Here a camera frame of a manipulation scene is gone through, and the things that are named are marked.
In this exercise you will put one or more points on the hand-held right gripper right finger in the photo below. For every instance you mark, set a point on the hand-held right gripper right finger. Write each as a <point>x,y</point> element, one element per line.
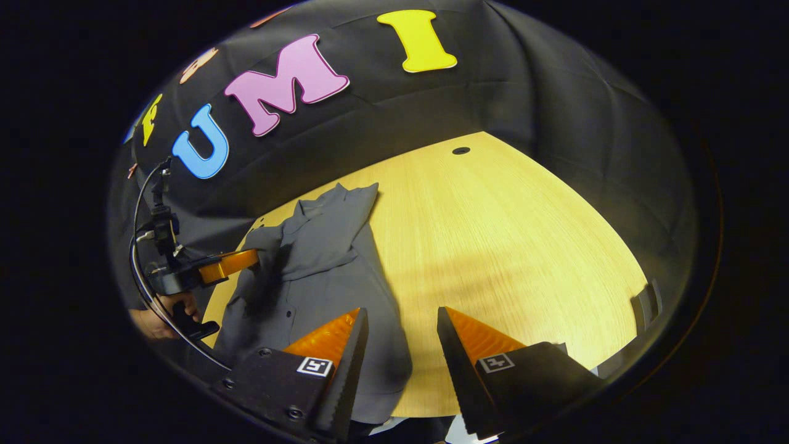
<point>459,370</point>

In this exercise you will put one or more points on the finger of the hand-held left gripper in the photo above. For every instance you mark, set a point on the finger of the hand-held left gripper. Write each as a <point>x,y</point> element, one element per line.
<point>231,264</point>

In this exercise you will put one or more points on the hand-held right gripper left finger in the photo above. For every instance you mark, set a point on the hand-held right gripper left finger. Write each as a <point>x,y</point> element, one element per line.
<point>345,382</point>

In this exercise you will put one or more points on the grey shirt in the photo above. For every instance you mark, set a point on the grey shirt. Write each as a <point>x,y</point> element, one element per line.
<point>320,271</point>

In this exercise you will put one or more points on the person's white clothing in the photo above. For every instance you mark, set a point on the person's white clothing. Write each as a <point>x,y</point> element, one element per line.
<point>468,435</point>

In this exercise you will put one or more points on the copper backdrop clip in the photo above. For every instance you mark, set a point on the copper backdrop clip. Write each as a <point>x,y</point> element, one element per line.
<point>132,171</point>

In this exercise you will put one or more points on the black table edge clamp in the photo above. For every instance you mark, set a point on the black table edge clamp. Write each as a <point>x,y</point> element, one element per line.
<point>646,300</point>

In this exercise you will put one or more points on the black backdrop cloth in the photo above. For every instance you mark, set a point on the black backdrop cloth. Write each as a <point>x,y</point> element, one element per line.
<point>555,111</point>

